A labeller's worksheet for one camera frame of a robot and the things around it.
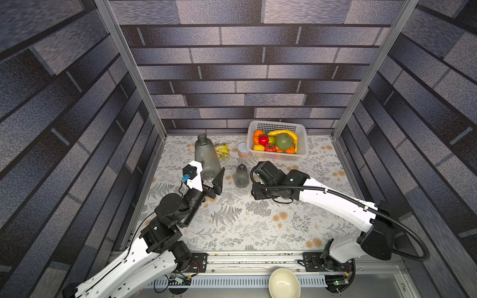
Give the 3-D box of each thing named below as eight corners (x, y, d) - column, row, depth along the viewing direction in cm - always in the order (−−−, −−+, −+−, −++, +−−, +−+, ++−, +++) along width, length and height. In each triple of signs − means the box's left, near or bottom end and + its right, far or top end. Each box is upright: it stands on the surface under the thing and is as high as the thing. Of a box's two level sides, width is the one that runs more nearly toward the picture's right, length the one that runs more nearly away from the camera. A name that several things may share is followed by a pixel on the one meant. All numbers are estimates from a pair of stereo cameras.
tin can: (240, 160, 109) (240, 150, 102) (238, 151, 113) (237, 141, 106) (248, 158, 110) (249, 149, 103) (246, 150, 114) (246, 140, 107)
